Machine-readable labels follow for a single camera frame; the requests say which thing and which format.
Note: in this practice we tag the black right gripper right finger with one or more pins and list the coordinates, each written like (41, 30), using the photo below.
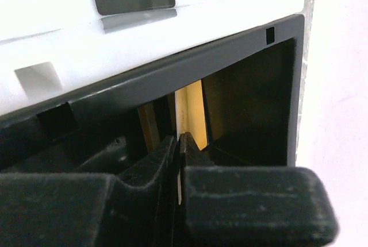
(253, 206)

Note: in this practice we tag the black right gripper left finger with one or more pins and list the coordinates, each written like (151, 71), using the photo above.
(134, 208)

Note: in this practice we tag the gold card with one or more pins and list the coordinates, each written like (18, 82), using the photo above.
(158, 117)
(181, 114)

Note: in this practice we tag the gold card in bin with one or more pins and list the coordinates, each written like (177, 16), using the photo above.
(158, 117)

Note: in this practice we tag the black right tray bin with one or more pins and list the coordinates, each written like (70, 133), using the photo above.
(250, 83)

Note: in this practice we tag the white middle tray bin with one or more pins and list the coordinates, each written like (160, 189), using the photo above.
(52, 47)

